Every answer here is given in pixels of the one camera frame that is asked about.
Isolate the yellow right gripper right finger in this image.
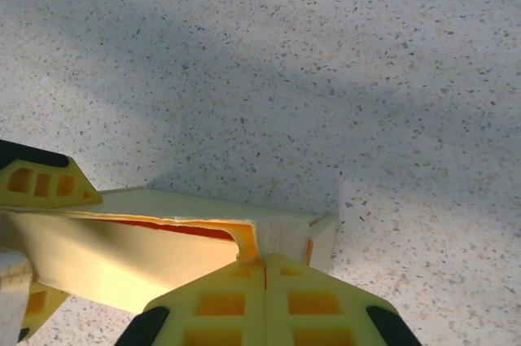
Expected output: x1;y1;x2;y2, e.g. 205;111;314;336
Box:
264;252;420;346

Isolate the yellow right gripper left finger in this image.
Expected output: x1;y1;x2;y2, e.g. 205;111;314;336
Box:
113;254;268;346

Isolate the yellow paper box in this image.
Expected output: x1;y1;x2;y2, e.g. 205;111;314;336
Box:
0;186;339;314

